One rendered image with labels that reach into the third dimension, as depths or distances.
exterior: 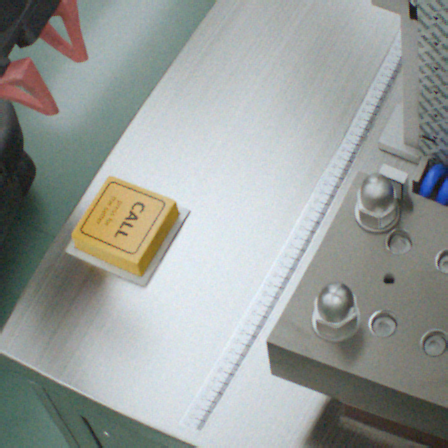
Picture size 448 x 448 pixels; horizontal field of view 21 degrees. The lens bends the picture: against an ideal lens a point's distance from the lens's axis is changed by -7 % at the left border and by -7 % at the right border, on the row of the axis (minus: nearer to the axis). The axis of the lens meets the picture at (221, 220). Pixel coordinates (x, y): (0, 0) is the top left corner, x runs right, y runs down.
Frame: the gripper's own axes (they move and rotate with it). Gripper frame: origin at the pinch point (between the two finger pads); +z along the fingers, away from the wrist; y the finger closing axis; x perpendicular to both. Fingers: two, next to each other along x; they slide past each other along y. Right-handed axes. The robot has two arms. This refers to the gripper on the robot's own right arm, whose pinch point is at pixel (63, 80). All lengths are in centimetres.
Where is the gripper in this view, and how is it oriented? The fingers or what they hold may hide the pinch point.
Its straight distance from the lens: 105.5
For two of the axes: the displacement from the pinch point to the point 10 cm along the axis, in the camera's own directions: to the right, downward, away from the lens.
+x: -7.6, 0.6, 6.5
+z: 5.5, 5.8, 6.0
